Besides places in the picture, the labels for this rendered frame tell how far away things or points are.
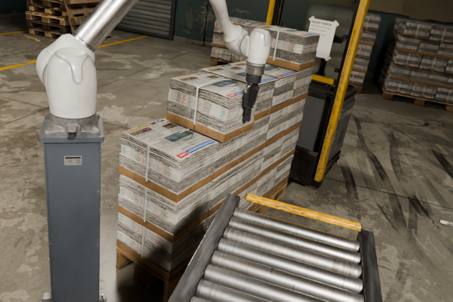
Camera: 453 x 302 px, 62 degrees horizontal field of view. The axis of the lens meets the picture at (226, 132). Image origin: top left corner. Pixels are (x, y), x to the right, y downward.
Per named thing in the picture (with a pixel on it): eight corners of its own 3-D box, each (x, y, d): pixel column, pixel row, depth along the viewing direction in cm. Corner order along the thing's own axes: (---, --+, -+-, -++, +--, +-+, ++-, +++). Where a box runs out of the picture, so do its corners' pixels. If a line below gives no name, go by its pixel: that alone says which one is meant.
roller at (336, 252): (227, 214, 133) (223, 228, 131) (365, 253, 123) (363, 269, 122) (229, 216, 138) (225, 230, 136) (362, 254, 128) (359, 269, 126)
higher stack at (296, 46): (226, 189, 304) (253, 25, 255) (245, 176, 328) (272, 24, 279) (269, 209, 286) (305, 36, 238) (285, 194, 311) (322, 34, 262)
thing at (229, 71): (200, 70, 217) (200, 68, 217) (228, 65, 240) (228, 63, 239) (255, 87, 199) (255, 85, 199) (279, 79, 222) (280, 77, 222)
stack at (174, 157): (114, 267, 211) (118, 131, 180) (227, 189, 305) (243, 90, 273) (166, 304, 193) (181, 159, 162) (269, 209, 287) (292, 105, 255)
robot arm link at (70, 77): (53, 121, 125) (50, 55, 117) (43, 103, 139) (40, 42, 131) (102, 116, 135) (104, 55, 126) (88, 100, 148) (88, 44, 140)
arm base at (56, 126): (42, 141, 124) (41, 125, 122) (48, 116, 143) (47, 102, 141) (100, 140, 130) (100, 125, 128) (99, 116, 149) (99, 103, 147)
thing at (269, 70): (227, 65, 239) (227, 63, 239) (249, 60, 262) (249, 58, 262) (280, 79, 222) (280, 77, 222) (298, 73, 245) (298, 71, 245)
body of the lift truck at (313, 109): (251, 157, 366) (266, 77, 336) (276, 141, 410) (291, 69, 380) (319, 184, 334) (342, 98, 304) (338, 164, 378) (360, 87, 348)
